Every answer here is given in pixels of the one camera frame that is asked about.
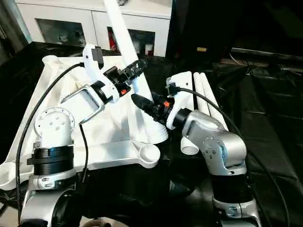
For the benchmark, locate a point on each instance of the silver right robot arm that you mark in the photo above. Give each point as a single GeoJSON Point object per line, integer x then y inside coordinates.
{"type": "Point", "coordinates": [217, 144]}

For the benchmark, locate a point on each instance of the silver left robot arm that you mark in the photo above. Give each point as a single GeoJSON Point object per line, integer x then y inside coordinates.
{"type": "Point", "coordinates": [54, 127]}

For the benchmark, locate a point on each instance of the red bottle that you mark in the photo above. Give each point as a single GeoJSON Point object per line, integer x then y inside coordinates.
{"type": "Point", "coordinates": [111, 40]}

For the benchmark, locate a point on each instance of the white cabinet with glass doors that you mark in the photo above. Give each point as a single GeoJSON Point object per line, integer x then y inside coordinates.
{"type": "Point", "coordinates": [94, 14]}

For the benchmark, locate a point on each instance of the large black case yellow label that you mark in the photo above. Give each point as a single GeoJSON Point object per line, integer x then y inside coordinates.
{"type": "Point", "coordinates": [201, 23]}

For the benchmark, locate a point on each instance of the black mat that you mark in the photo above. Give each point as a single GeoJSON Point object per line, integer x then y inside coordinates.
{"type": "Point", "coordinates": [272, 118]}

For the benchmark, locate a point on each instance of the grey metal bar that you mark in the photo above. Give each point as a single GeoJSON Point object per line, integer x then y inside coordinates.
{"type": "Point", "coordinates": [260, 51]}

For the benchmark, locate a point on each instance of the grey curtain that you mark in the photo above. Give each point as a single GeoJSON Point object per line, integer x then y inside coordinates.
{"type": "Point", "coordinates": [11, 21]}

